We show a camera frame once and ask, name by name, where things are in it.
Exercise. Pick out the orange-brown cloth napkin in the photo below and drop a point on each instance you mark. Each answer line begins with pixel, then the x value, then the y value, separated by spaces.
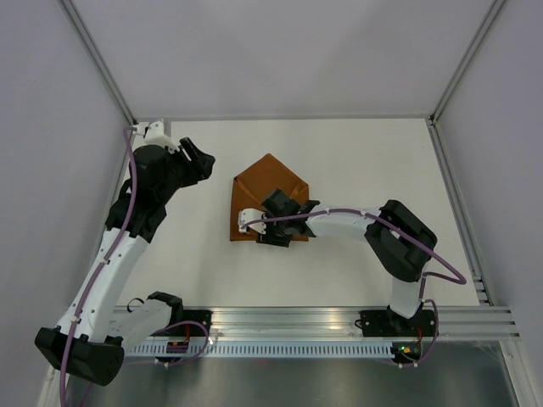
pixel 252 186

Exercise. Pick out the aluminium frame post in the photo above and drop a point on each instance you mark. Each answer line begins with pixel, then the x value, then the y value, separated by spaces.
pixel 79 26
pixel 485 26

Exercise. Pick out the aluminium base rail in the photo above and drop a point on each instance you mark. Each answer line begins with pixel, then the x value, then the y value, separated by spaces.
pixel 456 323

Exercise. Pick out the right aluminium frame post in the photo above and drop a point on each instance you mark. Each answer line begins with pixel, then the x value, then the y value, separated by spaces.
pixel 485 26

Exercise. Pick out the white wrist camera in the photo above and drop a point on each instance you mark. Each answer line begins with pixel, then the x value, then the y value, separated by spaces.
pixel 153 134
pixel 251 220

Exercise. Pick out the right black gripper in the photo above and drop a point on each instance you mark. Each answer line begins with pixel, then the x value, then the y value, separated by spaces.
pixel 270 239

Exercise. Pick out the left aluminium frame post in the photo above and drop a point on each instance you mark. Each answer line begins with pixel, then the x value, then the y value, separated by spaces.
pixel 79 26

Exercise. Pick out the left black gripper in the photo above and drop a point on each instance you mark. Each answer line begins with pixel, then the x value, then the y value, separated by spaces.
pixel 199 168

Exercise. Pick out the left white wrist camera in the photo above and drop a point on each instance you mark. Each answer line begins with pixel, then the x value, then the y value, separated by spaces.
pixel 153 134

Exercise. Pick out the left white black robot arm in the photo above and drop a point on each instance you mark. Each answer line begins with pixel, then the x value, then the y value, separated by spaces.
pixel 86 342

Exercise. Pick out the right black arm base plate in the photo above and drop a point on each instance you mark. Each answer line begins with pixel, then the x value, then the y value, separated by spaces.
pixel 386 323

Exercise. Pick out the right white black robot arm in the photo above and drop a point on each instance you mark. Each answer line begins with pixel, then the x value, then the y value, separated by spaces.
pixel 392 231

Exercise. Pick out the white slotted cable duct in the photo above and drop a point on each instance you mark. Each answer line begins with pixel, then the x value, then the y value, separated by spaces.
pixel 260 349

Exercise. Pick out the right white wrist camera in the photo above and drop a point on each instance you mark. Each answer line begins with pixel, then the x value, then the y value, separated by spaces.
pixel 251 220

